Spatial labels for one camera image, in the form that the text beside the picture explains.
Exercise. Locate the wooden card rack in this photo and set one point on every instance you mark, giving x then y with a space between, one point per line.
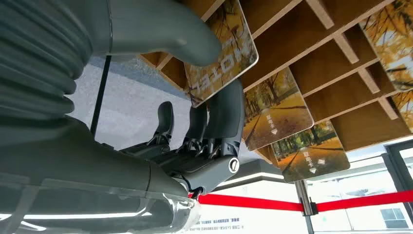
322 61

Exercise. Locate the black window frame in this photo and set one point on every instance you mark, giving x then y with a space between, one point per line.
398 171

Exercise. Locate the red barrier belt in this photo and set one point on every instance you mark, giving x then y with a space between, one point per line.
251 202
364 200

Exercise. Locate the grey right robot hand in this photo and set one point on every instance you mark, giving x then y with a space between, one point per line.
80 161

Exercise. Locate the silver stanchion post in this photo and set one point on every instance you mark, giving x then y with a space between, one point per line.
305 197

